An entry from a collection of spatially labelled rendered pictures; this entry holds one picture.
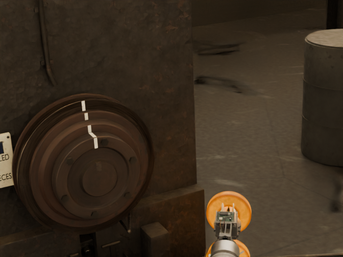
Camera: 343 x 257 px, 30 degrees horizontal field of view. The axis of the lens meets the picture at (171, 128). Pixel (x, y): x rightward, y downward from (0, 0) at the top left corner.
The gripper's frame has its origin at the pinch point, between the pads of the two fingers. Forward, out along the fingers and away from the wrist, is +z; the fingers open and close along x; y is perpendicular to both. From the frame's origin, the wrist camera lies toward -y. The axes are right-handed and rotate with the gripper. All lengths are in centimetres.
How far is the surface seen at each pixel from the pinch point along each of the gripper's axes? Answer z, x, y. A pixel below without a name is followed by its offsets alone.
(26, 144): -13, 60, 37
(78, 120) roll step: -4, 45, 40
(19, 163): -16, 62, 32
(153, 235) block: -2.8, 26.8, -12.1
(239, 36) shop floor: 587, 24, -265
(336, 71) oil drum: 221, -59, -85
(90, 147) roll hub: -11, 41, 35
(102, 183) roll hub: -13.3, 38.4, 22.1
